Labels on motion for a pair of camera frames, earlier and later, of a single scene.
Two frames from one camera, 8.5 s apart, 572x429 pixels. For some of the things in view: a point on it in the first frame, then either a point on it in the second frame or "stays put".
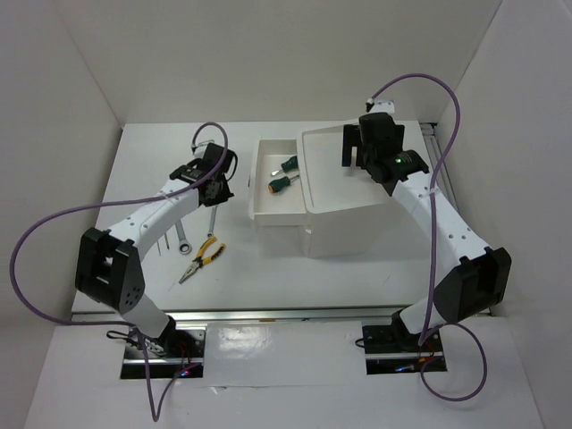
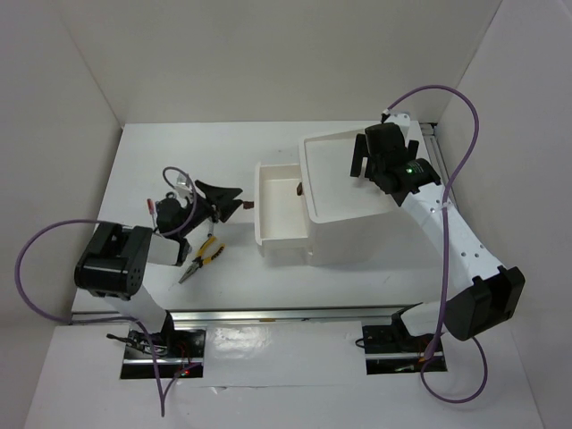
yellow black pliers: x=201 y=260 stays put
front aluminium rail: x=293 y=316 stays put
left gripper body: x=222 y=194 to x=204 y=208
